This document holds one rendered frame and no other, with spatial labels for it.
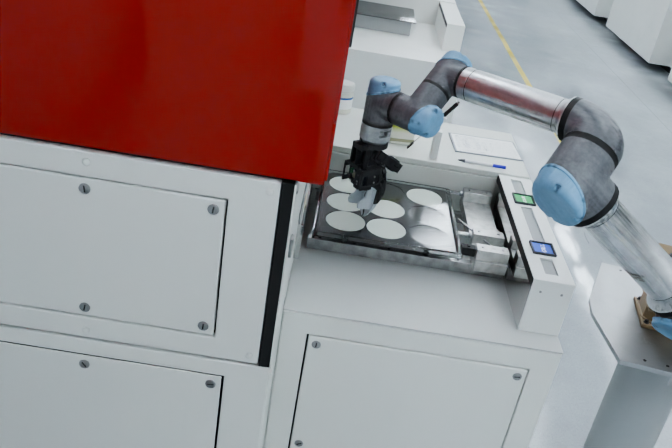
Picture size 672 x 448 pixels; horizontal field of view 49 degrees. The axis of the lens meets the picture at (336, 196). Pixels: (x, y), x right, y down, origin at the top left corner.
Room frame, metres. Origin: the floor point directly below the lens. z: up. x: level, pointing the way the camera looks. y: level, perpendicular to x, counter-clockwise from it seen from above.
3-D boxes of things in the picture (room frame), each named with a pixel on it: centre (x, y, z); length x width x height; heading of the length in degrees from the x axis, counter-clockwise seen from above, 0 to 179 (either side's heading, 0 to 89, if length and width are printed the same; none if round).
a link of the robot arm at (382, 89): (1.65, -0.07, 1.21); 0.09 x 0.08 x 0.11; 53
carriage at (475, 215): (1.75, -0.40, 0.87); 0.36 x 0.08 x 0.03; 1
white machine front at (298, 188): (1.53, 0.09, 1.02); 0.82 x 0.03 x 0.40; 1
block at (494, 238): (1.68, -0.40, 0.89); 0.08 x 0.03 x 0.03; 91
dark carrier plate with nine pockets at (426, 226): (1.73, -0.14, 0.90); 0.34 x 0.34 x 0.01; 1
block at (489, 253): (1.60, -0.40, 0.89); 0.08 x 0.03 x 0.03; 91
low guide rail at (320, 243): (1.61, -0.20, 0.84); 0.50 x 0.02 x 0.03; 91
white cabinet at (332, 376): (1.81, -0.24, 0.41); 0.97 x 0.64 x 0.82; 1
